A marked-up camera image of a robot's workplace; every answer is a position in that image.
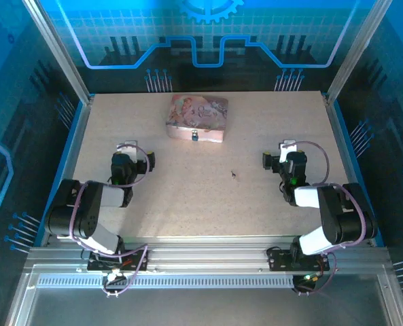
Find small black connector board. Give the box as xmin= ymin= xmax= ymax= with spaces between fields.
xmin=103 ymin=270 xmax=127 ymax=290
xmin=292 ymin=271 xmax=320 ymax=293

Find grey metal tray panel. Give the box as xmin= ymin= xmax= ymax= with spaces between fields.
xmin=7 ymin=268 xmax=403 ymax=326

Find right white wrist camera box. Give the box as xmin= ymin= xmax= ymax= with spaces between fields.
xmin=278 ymin=139 xmax=296 ymax=162

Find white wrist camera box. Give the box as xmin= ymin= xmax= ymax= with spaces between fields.
xmin=123 ymin=139 xmax=138 ymax=160
xmin=278 ymin=139 xmax=296 ymax=162

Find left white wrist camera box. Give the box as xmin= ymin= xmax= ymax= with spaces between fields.
xmin=123 ymin=139 xmax=138 ymax=160

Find aluminium side rail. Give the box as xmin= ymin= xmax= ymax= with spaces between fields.
xmin=39 ymin=96 xmax=96 ymax=246
xmin=323 ymin=96 xmax=375 ymax=245

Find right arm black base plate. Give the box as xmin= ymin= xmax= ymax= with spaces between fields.
xmin=266 ymin=247 xmax=331 ymax=272

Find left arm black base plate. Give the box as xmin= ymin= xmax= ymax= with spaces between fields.
xmin=86 ymin=249 xmax=150 ymax=272

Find aluminium front frame rail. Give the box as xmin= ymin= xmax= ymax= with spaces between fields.
xmin=24 ymin=237 xmax=392 ymax=273

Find aluminium corner post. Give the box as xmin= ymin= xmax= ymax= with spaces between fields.
xmin=22 ymin=0 xmax=93 ymax=103
xmin=325 ymin=0 xmax=392 ymax=103

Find slotted grey cable duct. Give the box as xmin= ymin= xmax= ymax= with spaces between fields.
xmin=37 ymin=275 xmax=297 ymax=290

